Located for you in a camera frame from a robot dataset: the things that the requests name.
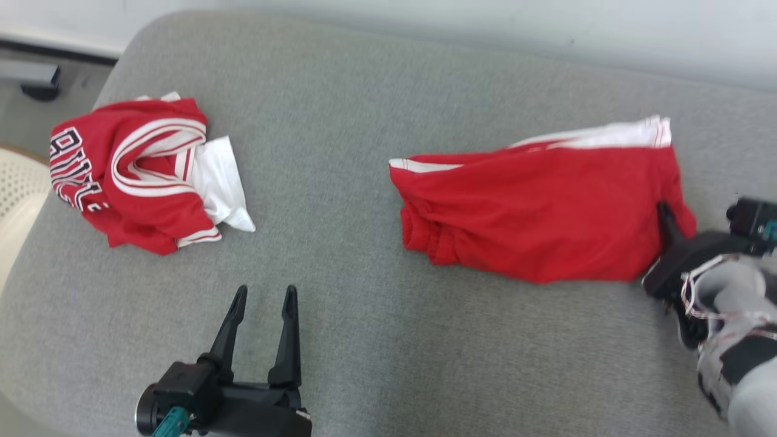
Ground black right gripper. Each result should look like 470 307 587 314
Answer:
642 202 753 298

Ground thin red white wire bundle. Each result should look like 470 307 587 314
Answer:
680 255 777 340

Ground red shorts with white stripes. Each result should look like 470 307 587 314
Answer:
388 115 699 285

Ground red jersey with white sleeves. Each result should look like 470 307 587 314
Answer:
49 91 257 256

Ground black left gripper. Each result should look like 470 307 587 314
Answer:
200 285 313 437

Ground cream plastic laundry basket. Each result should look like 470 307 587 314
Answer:
0 146 52 292

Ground grey stand with black foot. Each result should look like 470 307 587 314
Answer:
0 59 61 102

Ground black wall baseboard strip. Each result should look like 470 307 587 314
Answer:
0 38 122 63

